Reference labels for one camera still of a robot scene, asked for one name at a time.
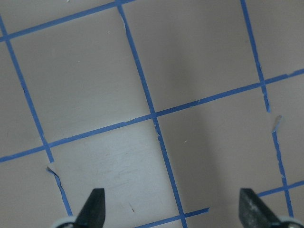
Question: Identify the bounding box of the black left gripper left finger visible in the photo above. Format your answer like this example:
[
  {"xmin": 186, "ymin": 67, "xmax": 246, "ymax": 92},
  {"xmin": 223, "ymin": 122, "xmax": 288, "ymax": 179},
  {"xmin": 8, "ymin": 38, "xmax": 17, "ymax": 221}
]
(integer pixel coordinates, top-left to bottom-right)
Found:
[{"xmin": 75, "ymin": 188, "xmax": 106, "ymax": 228}]

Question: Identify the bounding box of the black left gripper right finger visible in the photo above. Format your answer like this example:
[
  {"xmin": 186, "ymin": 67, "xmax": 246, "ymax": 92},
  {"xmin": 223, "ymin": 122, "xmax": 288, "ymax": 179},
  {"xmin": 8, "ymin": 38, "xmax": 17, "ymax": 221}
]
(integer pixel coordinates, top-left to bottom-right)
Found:
[{"xmin": 238, "ymin": 188, "xmax": 280, "ymax": 228}]

